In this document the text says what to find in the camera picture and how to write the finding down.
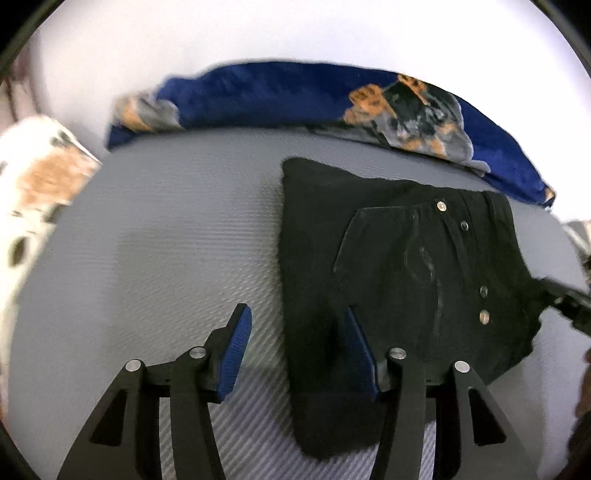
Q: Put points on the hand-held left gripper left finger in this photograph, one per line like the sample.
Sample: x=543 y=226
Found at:
x=235 y=350

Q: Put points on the blue floral blanket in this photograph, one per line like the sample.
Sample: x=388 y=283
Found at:
x=254 y=97

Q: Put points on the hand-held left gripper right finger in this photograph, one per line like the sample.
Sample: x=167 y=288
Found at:
x=362 y=357

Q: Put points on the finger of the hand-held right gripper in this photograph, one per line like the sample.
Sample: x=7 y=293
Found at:
x=565 y=301

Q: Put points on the black pants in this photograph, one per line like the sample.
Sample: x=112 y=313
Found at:
x=314 y=230

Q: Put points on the beige curtain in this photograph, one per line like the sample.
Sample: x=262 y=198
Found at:
x=21 y=83

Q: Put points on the white and orange cloth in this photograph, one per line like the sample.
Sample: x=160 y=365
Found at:
x=41 y=175

